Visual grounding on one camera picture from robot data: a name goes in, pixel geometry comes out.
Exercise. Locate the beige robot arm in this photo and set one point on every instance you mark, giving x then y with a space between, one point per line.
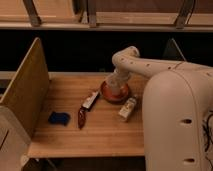
177 98

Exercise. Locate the wooden left side panel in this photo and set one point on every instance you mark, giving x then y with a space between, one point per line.
21 103

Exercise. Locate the wooden shelf rail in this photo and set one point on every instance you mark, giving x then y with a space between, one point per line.
128 15

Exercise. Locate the dark right side panel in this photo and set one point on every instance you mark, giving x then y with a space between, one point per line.
172 51

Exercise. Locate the blue cloth object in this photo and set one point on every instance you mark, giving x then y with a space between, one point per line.
59 118

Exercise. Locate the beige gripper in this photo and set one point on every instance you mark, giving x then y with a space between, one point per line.
121 76

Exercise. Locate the orange ceramic bowl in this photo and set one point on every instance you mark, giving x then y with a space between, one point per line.
120 97

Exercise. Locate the red handled knife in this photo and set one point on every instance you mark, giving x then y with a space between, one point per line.
86 106

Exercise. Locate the small cream bottle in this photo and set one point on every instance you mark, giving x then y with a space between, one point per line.
127 108

